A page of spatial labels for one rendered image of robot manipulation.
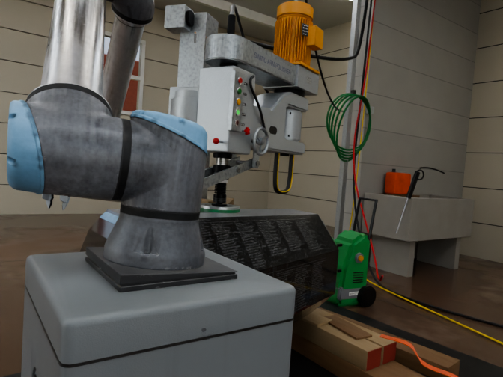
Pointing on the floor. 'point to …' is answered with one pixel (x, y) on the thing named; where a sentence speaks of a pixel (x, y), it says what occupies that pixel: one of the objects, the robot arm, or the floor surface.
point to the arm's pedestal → (153, 324)
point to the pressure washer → (354, 265)
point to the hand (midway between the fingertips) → (57, 206)
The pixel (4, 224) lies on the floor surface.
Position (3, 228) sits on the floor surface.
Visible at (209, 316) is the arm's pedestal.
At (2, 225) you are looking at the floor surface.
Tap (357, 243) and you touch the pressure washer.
